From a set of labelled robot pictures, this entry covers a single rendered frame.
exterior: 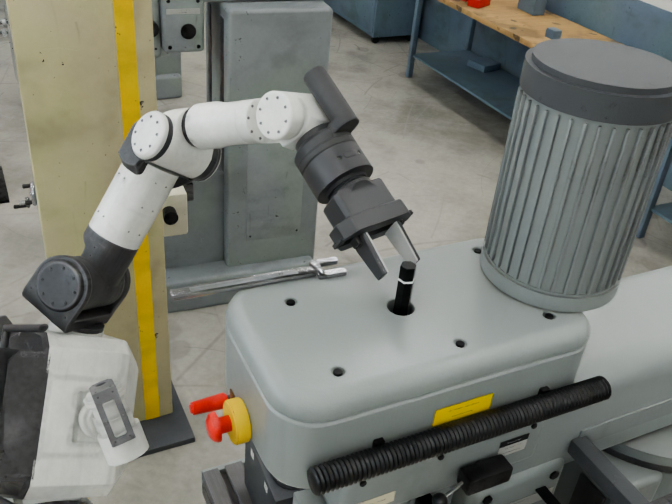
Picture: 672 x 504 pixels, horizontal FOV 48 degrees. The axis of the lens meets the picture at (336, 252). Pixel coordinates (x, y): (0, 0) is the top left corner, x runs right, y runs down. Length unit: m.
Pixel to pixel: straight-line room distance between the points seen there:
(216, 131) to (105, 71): 1.45
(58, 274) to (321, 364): 0.51
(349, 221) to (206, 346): 2.92
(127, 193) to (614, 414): 0.85
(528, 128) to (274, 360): 0.43
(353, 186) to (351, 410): 0.30
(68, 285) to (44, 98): 1.40
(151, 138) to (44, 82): 1.39
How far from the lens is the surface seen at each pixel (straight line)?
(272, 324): 0.96
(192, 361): 3.76
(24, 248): 4.71
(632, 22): 6.42
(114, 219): 1.25
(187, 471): 3.28
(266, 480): 1.72
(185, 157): 1.21
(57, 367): 1.27
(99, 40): 2.54
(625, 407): 1.31
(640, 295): 1.41
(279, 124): 1.02
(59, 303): 1.25
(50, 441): 1.27
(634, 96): 0.94
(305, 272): 1.04
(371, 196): 1.00
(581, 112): 0.93
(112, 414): 1.19
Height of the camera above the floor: 2.49
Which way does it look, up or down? 33 degrees down
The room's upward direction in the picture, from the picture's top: 6 degrees clockwise
